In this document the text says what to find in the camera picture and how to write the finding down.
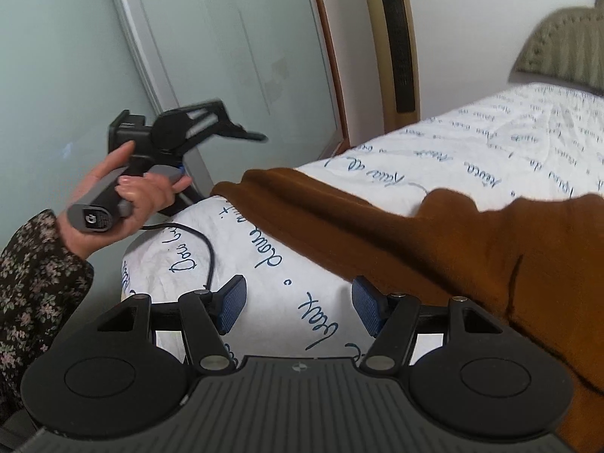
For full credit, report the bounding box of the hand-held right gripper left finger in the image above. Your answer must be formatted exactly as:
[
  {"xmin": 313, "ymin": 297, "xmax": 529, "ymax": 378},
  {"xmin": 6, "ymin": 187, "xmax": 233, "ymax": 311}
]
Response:
[{"xmin": 97, "ymin": 274, "xmax": 249, "ymax": 373}]

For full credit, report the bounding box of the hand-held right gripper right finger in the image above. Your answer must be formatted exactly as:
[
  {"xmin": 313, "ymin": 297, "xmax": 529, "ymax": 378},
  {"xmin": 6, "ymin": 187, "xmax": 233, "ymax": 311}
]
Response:
[{"xmin": 351, "ymin": 275, "xmax": 504, "ymax": 373}]

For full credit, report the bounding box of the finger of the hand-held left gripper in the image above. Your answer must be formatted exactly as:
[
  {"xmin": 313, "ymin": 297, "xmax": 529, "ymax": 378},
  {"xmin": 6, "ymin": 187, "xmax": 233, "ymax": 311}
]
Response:
[{"xmin": 188, "ymin": 98, "xmax": 270, "ymax": 145}]

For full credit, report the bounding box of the brown knit garment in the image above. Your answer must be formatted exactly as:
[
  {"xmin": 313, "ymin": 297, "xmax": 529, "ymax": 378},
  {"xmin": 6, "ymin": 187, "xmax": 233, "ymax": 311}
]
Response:
[{"xmin": 210, "ymin": 167, "xmax": 604, "ymax": 441}]

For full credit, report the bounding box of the person's left forearm floral sleeve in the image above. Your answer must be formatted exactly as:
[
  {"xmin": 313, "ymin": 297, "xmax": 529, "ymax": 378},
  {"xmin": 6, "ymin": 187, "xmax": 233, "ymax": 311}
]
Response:
[{"xmin": 0, "ymin": 209, "xmax": 95, "ymax": 418}]

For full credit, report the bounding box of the person's left hand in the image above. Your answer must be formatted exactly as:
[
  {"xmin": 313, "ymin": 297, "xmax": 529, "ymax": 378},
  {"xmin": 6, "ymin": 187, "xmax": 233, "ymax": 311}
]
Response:
[{"xmin": 55, "ymin": 143, "xmax": 193, "ymax": 261}]

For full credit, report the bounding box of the frosted glass door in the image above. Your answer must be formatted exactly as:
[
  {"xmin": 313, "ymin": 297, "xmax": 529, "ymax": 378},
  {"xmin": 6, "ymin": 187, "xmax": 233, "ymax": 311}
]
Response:
[{"xmin": 0, "ymin": 0, "xmax": 341, "ymax": 220}]

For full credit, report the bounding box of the white script-printed blanket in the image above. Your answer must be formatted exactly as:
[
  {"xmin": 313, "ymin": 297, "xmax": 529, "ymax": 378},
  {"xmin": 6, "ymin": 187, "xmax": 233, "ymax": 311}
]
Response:
[{"xmin": 120, "ymin": 82, "xmax": 604, "ymax": 358}]

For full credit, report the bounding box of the gold black tower fan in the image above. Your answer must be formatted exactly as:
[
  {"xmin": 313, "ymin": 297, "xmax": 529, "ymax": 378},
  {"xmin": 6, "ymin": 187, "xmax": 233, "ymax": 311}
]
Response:
[{"xmin": 357, "ymin": 0, "xmax": 422, "ymax": 134}]

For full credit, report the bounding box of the beige upholstered headboard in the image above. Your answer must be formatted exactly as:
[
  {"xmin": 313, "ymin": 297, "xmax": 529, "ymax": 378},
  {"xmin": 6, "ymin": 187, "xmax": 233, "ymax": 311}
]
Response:
[{"xmin": 507, "ymin": 6, "xmax": 604, "ymax": 89}]

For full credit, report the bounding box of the black cable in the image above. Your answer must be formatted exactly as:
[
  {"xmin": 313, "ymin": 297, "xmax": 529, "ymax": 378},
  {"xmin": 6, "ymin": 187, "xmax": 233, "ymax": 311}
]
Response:
[{"xmin": 139, "ymin": 223, "xmax": 217, "ymax": 294}]

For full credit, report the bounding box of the brown wooden door frame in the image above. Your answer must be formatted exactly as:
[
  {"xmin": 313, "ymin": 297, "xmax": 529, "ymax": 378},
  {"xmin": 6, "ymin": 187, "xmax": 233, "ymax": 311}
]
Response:
[{"xmin": 306, "ymin": 0, "xmax": 351, "ymax": 148}]

